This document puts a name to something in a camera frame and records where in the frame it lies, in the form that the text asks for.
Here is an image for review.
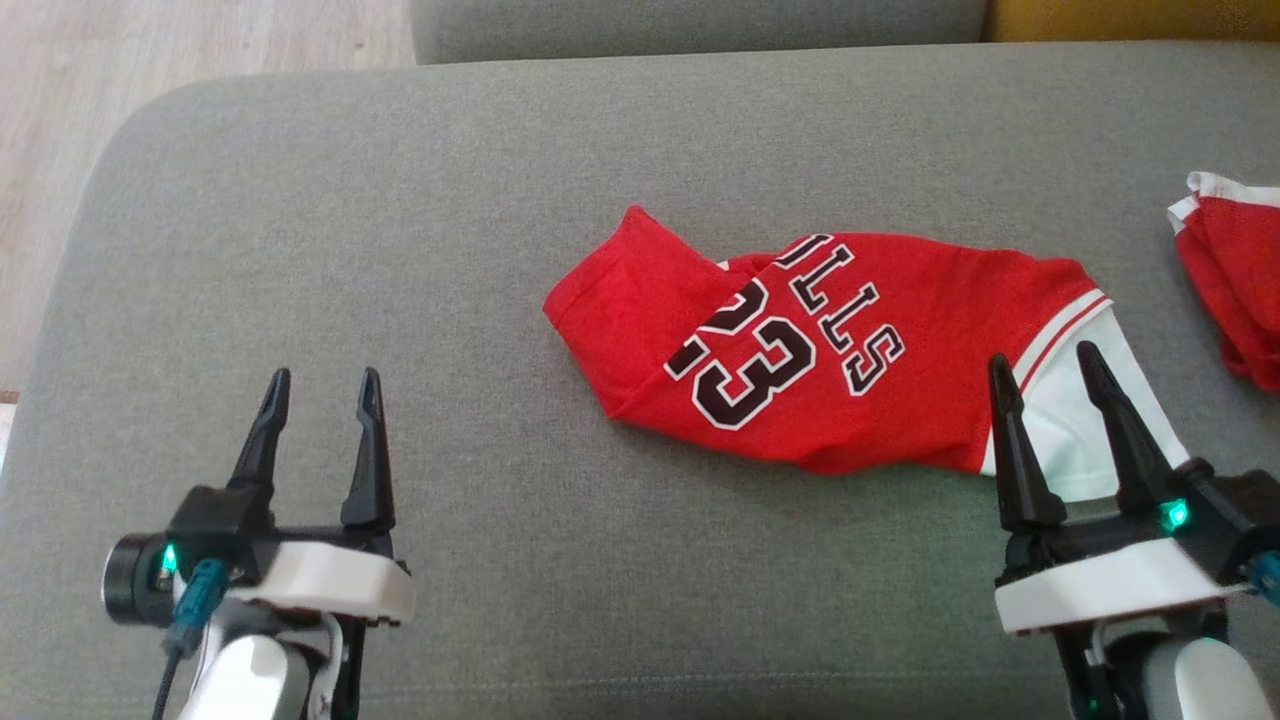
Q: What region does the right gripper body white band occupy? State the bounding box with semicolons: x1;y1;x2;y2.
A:
993;458;1280;636

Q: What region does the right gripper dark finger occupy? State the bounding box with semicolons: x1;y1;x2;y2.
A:
988;352;1068;536
1076;341;1189;517

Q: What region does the wide grey fabric ottoman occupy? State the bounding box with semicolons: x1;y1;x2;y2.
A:
0;40;1280;720

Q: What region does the yellow fabric sofa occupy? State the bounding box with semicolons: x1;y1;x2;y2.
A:
985;0;1280;43

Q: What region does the red white-trimmed garment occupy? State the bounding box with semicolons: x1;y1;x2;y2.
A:
1167;171;1280;393

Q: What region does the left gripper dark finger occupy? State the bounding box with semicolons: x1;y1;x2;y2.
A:
340;366;396;531
228;367;293;493

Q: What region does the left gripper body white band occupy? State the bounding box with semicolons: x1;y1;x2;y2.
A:
165;487;416;628

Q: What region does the red and white basketball jersey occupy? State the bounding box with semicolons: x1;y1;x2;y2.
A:
543;205;1191;504

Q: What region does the grey sofa seat cushion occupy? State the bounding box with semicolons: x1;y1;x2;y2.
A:
408;0;991;66

